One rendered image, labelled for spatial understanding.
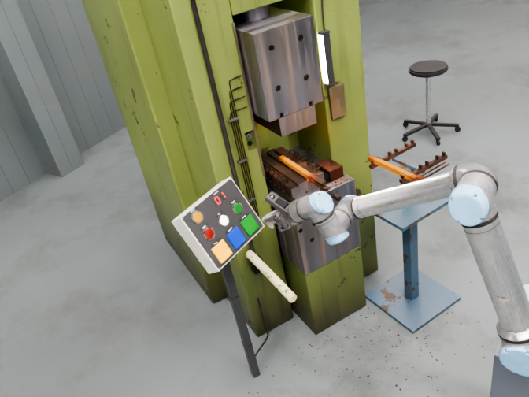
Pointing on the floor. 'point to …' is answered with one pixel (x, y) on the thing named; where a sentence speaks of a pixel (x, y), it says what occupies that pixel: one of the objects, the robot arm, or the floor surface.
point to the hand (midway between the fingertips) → (263, 217)
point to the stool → (425, 69)
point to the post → (240, 319)
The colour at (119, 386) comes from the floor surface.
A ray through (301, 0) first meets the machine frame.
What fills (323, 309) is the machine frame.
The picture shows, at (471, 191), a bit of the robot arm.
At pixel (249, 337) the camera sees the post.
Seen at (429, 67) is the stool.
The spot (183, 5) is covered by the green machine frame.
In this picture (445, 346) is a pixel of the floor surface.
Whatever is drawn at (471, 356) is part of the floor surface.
